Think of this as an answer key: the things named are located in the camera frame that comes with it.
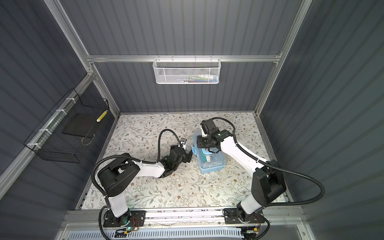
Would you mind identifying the blue plastic tool box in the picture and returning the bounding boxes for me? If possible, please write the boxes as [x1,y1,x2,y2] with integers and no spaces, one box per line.
[191,130,227,174]

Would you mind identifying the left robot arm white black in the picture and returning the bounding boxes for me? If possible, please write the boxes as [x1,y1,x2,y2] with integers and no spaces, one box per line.
[91,145,193,218]

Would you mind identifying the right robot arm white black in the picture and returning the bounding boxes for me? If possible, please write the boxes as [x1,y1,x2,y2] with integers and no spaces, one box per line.
[197,129,287,222]

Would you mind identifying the markers in white basket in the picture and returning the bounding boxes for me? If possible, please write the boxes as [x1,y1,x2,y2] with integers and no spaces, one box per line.
[178,74,219,83]

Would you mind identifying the yellow green marker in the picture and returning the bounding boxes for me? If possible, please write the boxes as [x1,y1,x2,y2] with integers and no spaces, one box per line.
[96,110,108,123]

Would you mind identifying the black pad in basket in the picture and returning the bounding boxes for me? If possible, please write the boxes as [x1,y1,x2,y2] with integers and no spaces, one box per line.
[62,114,101,139]

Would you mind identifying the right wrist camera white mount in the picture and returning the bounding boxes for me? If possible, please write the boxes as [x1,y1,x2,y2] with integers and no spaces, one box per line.
[201,119,220,137]

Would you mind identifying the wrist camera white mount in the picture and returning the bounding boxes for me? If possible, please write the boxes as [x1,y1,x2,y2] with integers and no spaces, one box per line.
[179,138,187,149]
[201,119,220,137]

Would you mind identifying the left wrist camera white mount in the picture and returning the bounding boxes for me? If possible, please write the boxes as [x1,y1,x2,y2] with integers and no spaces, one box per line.
[179,138,187,149]

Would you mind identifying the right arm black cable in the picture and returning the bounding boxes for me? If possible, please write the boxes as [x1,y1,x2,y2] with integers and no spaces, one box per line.
[211,116,326,208]

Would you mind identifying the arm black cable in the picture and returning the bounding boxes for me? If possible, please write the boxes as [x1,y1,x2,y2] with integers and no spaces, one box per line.
[91,128,183,240]
[211,116,326,208]

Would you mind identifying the white wire mesh basket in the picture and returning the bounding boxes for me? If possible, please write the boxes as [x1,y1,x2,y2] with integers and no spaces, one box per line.
[153,60,222,85]

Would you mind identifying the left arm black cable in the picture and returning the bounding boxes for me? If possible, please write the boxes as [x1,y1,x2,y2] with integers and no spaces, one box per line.
[91,128,183,240]

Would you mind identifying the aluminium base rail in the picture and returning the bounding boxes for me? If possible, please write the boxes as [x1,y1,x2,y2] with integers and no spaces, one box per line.
[55,205,316,240]

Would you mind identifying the black wire basket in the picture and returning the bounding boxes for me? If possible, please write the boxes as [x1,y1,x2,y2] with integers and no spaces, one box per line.
[24,90,109,164]

